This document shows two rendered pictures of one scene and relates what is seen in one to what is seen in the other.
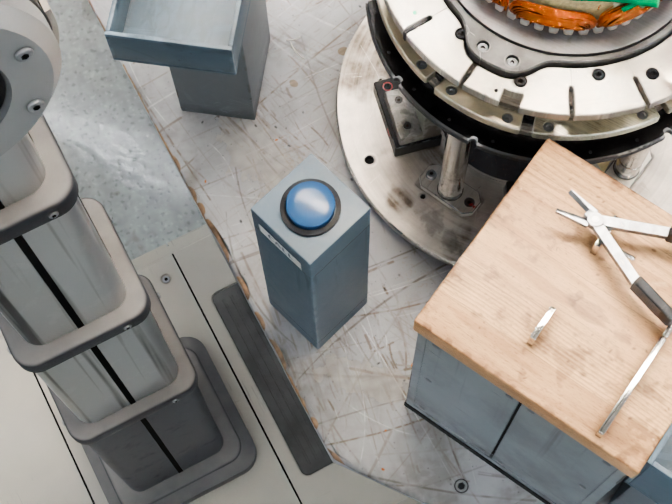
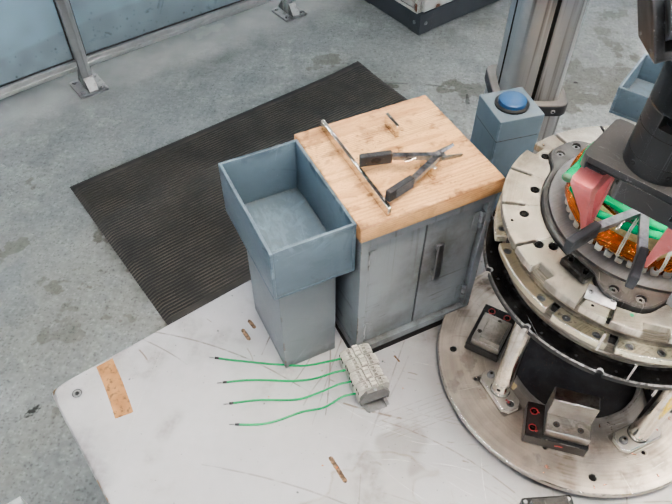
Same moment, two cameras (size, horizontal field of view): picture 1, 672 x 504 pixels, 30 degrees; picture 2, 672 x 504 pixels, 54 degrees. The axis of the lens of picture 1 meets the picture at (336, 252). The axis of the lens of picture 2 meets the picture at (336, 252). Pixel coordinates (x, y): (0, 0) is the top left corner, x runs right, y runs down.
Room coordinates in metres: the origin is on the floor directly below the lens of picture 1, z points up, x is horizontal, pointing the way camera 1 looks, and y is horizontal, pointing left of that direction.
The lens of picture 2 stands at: (0.50, -0.80, 1.61)
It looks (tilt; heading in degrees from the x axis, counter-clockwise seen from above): 49 degrees down; 116
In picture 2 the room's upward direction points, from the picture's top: 1 degrees clockwise
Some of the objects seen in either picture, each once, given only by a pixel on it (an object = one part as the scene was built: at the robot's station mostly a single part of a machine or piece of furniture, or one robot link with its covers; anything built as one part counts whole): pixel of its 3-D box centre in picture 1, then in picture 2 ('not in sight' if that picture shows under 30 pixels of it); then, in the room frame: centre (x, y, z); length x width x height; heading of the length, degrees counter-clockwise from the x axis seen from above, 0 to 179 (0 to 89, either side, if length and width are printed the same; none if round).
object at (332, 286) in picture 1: (314, 260); (495, 169); (0.39, 0.02, 0.91); 0.07 x 0.07 x 0.25; 43
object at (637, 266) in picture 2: not in sight; (637, 267); (0.58, -0.36, 1.17); 0.04 x 0.01 x 0.02; 87
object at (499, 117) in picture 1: (480, 104); not in sight; (0.46, -0.12, 1.06); 0.08 x 0.02 x 0.01; 58
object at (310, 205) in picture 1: (310, 204); (512, 100); (0.39, 0.02, 1.04); 0.04 x 0.04 x 0.01
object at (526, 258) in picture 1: (588, 301); (395, 162); (0.29, -0.19, 1.05); 0.20 x 0.19 x 0.02; 52
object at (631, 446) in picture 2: not in sight; (636, 435); (0.69, -0.28, 0.81); 0.07 x 0.03 x 0.01; 50
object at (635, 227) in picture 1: (629, 226); (426, 167); (0.34, -0.22, 1.09); 0.06 x 0.01 x 0.01; 77
